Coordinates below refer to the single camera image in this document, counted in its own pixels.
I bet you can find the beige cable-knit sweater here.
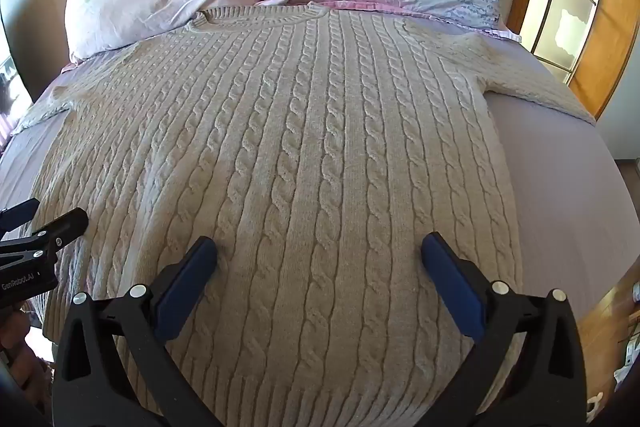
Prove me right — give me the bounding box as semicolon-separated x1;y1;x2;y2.
11;2;597;427

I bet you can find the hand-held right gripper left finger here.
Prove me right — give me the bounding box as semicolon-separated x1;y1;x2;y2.
53;236;224;427

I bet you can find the person's left hand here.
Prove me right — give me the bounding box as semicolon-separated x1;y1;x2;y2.
0;299;53;388

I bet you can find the wooden sliding door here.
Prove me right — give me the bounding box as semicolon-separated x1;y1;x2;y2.
500;0;640;118

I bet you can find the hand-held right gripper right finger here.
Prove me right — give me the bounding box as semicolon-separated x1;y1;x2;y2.
421;232;587;427

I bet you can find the bed with lilac sheet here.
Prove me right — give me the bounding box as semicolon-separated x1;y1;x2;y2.
0;0;633;427

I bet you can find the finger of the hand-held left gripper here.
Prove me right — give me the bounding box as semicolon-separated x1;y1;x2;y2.
0;199;41;233
0;208;90;268

